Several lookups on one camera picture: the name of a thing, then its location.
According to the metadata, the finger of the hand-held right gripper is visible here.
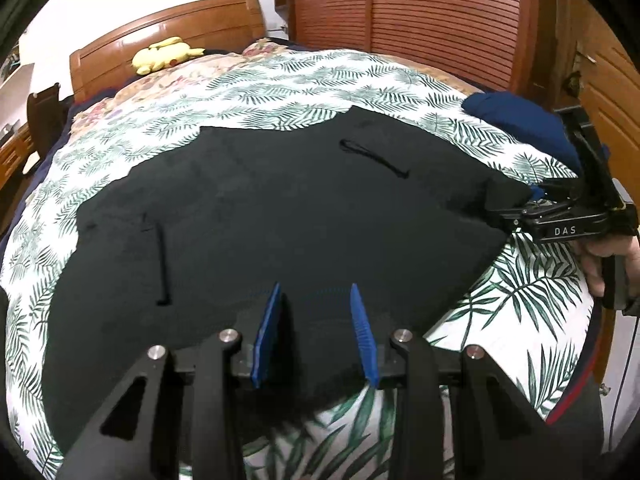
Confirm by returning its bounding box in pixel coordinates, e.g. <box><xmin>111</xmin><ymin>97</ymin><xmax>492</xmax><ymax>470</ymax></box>
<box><xmin>492</xmin><ymin>204</ymin><xmax>538</xmax><ymax>231</ymax></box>
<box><xmin>530</xmin><ymin>179</ymin><xmax>583</xmax><ymax>207</ymax></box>

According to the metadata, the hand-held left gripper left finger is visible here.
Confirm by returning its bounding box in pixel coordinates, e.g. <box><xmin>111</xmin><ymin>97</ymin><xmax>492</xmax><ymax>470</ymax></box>
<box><xmin>57</xmin><ymin>282</ymin><xmax>284</xmax><ymax>480</ymax></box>

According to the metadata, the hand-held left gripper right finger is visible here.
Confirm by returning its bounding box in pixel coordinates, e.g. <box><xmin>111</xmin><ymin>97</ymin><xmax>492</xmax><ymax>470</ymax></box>
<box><xmin>350</xmin><ymin>283</ymin><xmax>596</xmax><ymax>480</ymax></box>

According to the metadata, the black coat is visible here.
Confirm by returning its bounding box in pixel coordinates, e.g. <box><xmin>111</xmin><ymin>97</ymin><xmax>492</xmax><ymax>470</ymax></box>
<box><xmin>42</xmin><ymin>105</ymin><xmax>534</xmax><ymax>453</ymax></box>

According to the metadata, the person's right hand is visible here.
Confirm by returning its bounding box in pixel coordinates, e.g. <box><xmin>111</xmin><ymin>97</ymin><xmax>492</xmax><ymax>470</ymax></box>
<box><xmin>574</xmin><ymin>235</ymin><xmax>640</xmax><ymax>306</ymax></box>

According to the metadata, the blue pillow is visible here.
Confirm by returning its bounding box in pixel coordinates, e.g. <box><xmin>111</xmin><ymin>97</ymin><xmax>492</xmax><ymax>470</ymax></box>
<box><xmin>461</xmin><ymin>91</ymin><xmax>609</xmax><ymax>182</ymax></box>

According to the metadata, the wooden door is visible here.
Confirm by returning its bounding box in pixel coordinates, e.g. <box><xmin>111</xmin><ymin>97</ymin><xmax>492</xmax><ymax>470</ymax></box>
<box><xmin>552</xmin><ymin>0</ymin><xmax>640</xmax><ymax>386</ymax></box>

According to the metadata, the leaf print bedsheet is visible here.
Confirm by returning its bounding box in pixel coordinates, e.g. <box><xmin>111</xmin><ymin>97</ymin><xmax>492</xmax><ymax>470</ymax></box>
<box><xmin>0</xmin><ymin>42</ymin><xmax>607</xmax><ymax>480</ymax></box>

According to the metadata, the wooden louvred wardrobe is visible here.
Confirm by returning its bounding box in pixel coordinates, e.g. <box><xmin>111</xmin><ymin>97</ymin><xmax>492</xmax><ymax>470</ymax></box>
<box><xmin>287</xmin><ymin>0</ymin><xmax>559</xmax><ymax>107</ymax></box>

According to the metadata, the floral blanket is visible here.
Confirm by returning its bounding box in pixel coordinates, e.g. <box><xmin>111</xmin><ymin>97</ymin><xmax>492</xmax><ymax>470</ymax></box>
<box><xmin>72</xmin><ymin>39</ymin><xmax>301</xmax><ymax>127</ymax></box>

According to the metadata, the yellow plush toy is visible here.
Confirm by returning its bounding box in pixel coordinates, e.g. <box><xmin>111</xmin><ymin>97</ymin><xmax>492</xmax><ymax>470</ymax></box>
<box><xmin>131</xmin><ymin>35</ymin><xmax>206</xmax><ymax>76</ymax></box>

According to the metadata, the wooden desk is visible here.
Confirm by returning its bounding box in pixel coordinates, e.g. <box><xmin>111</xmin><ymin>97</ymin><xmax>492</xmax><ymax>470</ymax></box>
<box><xmin>0</xmin><ymin>120</ymin><xmax>37</xmax><ymax>197</ymax></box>

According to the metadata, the dark brown chair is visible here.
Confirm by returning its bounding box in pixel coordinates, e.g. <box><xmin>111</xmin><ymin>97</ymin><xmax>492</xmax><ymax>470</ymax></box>
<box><xmin>26</xmin><ymin>82</ymin><xmax>64</xmax><ymax>177</ymax></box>

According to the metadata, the wooden bed headboard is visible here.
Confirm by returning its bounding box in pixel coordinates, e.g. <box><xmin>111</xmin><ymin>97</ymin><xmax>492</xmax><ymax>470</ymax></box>
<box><xmin>69</xmin><ymin>0</ymin><xmax>269</xmax><ymax>104</ymax></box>

